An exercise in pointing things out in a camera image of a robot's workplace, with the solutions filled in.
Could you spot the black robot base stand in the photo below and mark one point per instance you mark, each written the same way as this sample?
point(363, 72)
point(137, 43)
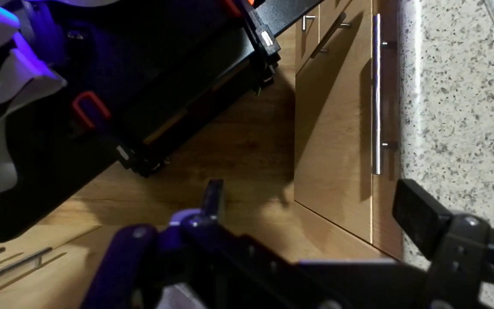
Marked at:
point(145, 68)

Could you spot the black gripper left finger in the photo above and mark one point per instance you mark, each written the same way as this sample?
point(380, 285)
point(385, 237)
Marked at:
point(128, 262)

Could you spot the wooden base cabinet door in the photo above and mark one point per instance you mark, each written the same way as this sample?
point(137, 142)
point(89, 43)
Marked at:
point(334, 142)

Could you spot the red clamp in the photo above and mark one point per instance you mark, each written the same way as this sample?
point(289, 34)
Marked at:
point(90, 108)

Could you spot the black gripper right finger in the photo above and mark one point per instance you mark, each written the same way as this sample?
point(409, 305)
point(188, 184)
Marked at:
point(430, 223)

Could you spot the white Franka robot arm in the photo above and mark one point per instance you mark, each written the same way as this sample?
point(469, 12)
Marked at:
point(25, 79)

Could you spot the wide wooden drawer front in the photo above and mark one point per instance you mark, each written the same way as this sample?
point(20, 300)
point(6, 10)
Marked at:
point(391, 216)

